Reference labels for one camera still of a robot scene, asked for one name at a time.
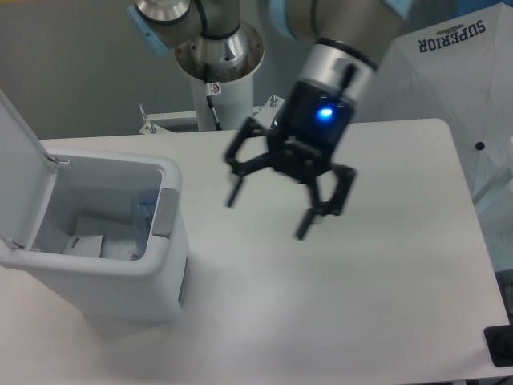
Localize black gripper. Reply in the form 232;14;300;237
222;78;357;241

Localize crushed clear plastic bottle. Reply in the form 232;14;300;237
131;189;159;259

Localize white plastic packaging bag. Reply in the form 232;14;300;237
63;216;138;261

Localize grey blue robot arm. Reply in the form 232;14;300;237
127;1;414;239

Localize white trash can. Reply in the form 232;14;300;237
1;150;188;322

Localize white trash can lid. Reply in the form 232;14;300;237
1;94;70;253

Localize black device at table edge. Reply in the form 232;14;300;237
483;325;512;367

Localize white metal base frame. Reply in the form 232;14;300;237
139;95;285;135

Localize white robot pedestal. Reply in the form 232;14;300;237
189;75;253;132

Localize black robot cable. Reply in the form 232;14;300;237
202;63;223;132

